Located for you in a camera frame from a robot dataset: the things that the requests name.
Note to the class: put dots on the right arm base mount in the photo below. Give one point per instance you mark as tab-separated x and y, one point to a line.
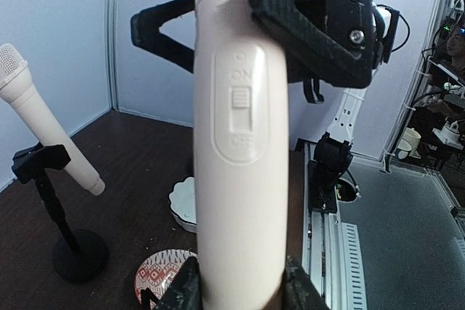
326	199

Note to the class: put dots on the black mic stand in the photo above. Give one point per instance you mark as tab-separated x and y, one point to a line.
80	255

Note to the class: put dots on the red patterned dish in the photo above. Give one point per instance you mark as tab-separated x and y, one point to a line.
157	272

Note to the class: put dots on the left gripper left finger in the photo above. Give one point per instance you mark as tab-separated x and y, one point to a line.
183	293

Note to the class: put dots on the white scalloped bowl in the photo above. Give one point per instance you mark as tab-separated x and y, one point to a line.
182	204

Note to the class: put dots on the left aluminium frame post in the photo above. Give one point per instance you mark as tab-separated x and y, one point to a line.
110	34

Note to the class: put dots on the front aluminium rail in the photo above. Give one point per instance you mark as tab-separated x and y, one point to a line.
398	245

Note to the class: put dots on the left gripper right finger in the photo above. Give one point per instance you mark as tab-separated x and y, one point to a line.
299	293

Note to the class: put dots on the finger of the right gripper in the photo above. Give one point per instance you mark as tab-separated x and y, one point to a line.
333	39
146	32

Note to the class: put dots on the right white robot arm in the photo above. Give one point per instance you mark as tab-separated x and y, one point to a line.
333	151

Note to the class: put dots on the cream microphone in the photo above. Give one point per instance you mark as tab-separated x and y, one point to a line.
19	91
240	157

